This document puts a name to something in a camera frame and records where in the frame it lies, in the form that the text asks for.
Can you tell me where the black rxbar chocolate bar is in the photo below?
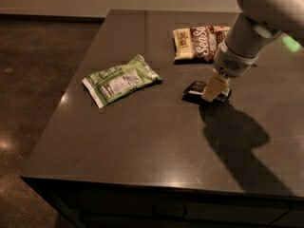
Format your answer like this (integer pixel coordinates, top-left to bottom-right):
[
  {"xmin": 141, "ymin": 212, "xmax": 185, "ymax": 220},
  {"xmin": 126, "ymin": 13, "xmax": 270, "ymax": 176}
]
[{"xmin": 182, "ymin": 81, "xmax": 232, "ymax": 104}]

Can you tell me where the green snack bag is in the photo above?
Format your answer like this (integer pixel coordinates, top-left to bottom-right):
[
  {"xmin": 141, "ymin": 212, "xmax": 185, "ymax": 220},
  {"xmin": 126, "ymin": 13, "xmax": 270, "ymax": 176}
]
[{"xmin": 82, "ymin": 54, "xmax": 162, "ymax": 108}]

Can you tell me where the brown chip bag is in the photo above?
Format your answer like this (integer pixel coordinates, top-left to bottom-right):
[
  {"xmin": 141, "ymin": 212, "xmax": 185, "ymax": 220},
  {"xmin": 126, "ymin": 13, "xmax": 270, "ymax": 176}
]
[{"xmin": 173, "ymin": 26, "xmax": 230, "ymax": 62}]

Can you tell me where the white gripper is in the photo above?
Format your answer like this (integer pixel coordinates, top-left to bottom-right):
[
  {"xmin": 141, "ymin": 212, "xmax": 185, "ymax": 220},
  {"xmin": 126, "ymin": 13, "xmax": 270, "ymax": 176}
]
[{"xmin": 201, "ymin": 12, "xmax": 281, "ymax": 102}]

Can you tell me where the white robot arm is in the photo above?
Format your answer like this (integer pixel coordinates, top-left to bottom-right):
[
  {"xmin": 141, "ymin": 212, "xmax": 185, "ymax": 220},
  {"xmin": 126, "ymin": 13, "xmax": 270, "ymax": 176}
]
[{"xmin": 202, "ymin": 0, "xmax": 304, "ymax": 102}]

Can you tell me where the dark cabinet under counter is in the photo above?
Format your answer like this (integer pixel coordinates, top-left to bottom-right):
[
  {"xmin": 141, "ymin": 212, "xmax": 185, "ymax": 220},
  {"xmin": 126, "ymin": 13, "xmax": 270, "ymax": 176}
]
[{"xmin": 22, "ymin": 176, "xmax": 304, "ymax": 228}]

